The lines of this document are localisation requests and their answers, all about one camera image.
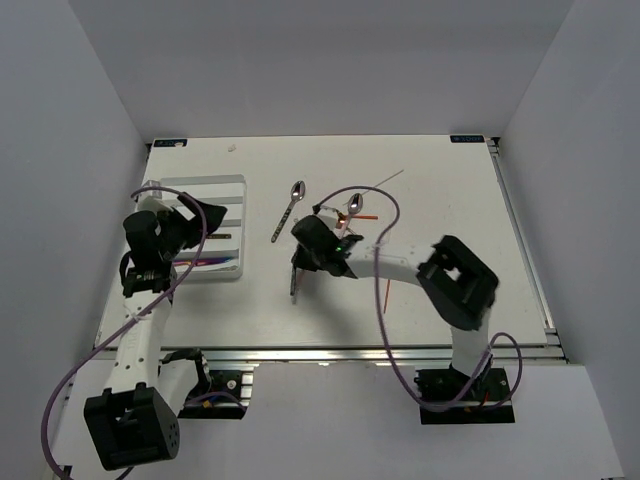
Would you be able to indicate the orange chopstick lower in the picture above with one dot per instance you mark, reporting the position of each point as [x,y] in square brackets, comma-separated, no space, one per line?
[386,296]

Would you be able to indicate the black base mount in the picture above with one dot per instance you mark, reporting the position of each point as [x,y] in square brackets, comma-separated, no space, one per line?
[215,390]
[484,403]

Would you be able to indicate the white chopstick long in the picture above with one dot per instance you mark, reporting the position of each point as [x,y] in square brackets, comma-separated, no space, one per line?
[384,181]

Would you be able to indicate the blue label sticker left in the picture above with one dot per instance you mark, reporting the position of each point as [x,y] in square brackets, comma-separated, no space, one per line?
[170,143]

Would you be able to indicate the blue label sticker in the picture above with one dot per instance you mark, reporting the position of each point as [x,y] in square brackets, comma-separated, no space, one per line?
[170,143]
[463,139]

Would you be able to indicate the white divided cutlery tray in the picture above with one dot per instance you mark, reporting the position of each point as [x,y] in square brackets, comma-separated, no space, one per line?
[229,191]

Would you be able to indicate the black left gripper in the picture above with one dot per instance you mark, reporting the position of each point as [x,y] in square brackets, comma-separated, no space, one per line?
[165,216]

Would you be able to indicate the blue label sticker right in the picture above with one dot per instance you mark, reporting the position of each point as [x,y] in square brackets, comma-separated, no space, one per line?
[463,139]

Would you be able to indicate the aluminium table frame rail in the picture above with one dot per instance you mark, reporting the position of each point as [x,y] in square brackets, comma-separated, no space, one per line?
[532,273]

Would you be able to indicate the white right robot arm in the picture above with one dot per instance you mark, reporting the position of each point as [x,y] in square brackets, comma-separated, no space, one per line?
[460,286]

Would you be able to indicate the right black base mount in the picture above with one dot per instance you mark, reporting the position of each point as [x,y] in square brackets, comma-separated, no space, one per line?
[484,403]

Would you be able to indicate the knife with teal handle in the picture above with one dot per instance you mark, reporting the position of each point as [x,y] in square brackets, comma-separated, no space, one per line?
[293,285]

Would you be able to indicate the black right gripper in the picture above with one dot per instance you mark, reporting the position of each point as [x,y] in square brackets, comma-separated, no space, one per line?
[303,262]

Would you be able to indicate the gold spoon pink handle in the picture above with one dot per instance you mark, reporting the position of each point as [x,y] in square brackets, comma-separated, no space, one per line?
[341,226]

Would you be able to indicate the silver spoon patterned handle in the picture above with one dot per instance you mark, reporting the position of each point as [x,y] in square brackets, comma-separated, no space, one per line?
[297,193]

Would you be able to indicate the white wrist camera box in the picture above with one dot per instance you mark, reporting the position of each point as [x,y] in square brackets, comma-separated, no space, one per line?
[151,202]

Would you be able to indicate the silver spoon iridescent handle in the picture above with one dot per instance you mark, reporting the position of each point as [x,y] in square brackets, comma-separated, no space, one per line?
[355,204]

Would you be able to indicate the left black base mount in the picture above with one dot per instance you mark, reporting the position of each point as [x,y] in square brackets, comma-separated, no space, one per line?
[215,390]

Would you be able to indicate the iridescent rainbow knife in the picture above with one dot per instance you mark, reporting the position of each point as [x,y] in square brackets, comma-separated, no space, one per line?
[201,262]

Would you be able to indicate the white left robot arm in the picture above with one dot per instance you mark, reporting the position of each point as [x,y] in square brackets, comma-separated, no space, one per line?
[134,421]

